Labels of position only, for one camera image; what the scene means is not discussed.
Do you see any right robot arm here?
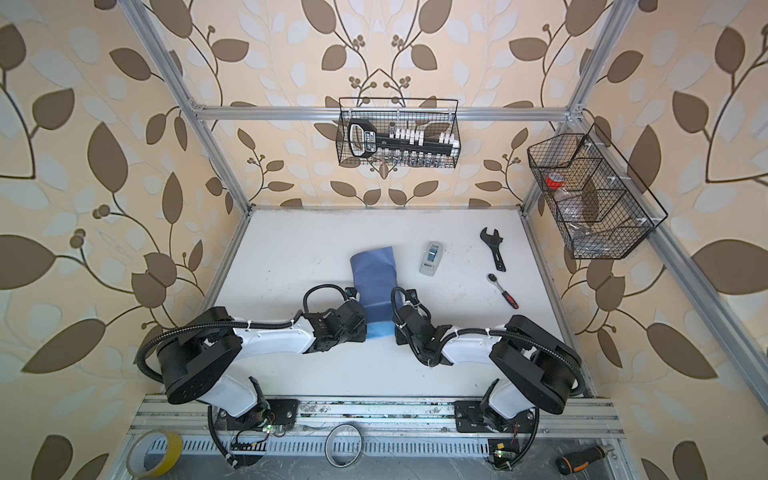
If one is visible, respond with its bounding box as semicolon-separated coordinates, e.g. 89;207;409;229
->
393;303;586;433

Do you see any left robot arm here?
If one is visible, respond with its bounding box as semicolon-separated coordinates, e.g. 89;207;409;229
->
135;284;367;418

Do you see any black adjustable wrench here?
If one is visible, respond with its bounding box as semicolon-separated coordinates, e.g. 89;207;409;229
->
480;228;507;272

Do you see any red capped plastic item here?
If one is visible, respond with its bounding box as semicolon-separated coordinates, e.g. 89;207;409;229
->
545;171;565;192

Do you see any orange black screwdriver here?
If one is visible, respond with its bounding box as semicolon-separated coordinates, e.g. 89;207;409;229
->
554;445;613;475

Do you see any yellow tape roll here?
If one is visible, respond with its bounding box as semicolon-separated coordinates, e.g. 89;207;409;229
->
126;429;183;478

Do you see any red handled ratchet wrench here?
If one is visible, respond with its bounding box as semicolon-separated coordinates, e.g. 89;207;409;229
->
487;273;519;309

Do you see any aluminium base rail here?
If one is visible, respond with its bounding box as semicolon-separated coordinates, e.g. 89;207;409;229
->
122;394;625;458

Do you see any grey ring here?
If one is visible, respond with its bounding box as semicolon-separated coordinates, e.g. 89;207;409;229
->
323;422;365;469

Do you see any black socket set rail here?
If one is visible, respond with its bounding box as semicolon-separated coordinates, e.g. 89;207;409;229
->
346;119;461;158

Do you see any back wire basket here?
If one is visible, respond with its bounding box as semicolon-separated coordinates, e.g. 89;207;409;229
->
335;96;462;169

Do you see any wire basket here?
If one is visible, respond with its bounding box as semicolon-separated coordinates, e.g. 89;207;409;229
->
335;96;462;169
527;124;668;260

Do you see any right wire basket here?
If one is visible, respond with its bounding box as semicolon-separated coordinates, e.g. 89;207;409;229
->
527;124;668;260

